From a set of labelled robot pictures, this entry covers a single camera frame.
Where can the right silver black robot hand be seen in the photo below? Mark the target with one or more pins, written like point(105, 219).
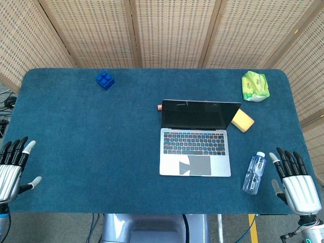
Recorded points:
point(301, 192)

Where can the yellow sponge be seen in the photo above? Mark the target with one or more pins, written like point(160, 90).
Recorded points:
point(244, 122)

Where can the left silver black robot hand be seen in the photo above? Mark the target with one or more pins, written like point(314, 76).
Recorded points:
point(8, 177)

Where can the silver laptop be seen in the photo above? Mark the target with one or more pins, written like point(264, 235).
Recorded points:
point(195, 159)

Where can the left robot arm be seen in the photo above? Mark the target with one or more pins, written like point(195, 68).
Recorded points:
point(3, 222)

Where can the brown wooden rod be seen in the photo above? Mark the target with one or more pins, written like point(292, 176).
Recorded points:
point(159, 107)

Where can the yellow floor tape strip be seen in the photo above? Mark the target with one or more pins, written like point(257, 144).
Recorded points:
point(253, 229)

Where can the grey robot torso base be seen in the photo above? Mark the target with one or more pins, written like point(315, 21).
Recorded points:
point(152, 229)

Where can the clear bottle blue label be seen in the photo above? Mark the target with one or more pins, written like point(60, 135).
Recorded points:
point(254, 174)

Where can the white table leg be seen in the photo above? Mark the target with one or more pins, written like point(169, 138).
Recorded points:
point(220, 229)

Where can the blue toy building block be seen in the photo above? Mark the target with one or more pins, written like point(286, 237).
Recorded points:
point(105, 81)

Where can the woven bamboo folding screen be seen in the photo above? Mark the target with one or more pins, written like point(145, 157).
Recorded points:
point(172, 30)

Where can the blue felt table mat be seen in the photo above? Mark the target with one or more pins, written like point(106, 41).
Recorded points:
point(101, 141)

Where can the green tissue pack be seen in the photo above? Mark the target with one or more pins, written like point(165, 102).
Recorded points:
point(255, 86)

